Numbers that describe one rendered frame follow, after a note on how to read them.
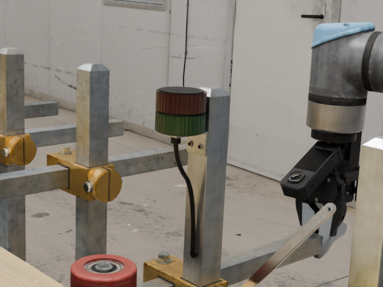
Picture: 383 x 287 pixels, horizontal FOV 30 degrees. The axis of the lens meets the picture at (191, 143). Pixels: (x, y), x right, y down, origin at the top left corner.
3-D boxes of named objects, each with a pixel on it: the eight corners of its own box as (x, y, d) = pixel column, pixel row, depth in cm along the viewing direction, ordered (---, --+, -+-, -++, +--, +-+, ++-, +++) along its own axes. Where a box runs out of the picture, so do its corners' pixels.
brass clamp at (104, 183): (76, 178, 118) (76, 148, 117) (125, 199, 108) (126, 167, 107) (43, 184, 114) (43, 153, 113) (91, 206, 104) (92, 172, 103)
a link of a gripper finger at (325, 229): (350, 257, 118) (355, 204, 115) (328, 265, 114) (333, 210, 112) (334, 251, 120) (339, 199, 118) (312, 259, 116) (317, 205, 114)
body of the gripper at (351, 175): (365, 203, 116) (373, 131, 113) (333, 213, 110) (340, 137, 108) (327, 192, 122) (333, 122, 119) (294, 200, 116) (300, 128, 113)
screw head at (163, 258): (164, 257, 99) (164, 249, 99) (174, 261, 98) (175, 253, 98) (153, 260, 98) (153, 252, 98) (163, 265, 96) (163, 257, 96)
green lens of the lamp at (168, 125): (182, 123, 89) (182, 106, 88) (215, 132, 85) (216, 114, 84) (144, 128, 85) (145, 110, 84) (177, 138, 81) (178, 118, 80)
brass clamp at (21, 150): (3, 148, 136) (2, 122, 134) (39, 163, 126) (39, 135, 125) (-28, 152, 132) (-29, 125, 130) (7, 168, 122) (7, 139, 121)
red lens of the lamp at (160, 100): (183, 103, 88) (183, 86, 88) (216, 111, 84) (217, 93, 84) (145, 107, 84) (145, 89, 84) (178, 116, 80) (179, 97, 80)
